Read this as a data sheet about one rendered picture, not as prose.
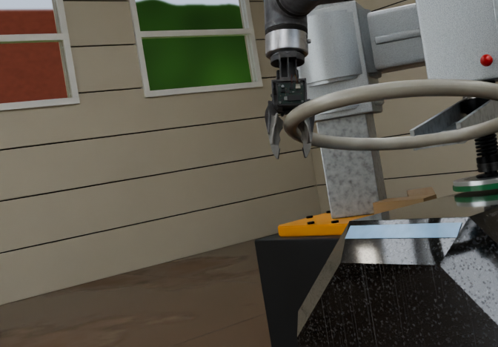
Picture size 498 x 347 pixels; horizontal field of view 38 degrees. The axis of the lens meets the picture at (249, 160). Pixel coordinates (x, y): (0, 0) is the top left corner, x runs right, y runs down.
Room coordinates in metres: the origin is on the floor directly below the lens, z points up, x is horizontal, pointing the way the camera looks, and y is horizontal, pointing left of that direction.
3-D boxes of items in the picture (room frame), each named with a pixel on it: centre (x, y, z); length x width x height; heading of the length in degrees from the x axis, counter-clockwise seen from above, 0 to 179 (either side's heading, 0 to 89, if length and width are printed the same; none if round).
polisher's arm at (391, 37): (2.72, -0.58, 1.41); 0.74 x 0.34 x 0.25; 76
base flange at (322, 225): (2.77, -0.39, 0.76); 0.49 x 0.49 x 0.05; 41
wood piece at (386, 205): (2.55, -0.52, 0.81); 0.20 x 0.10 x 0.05; 49
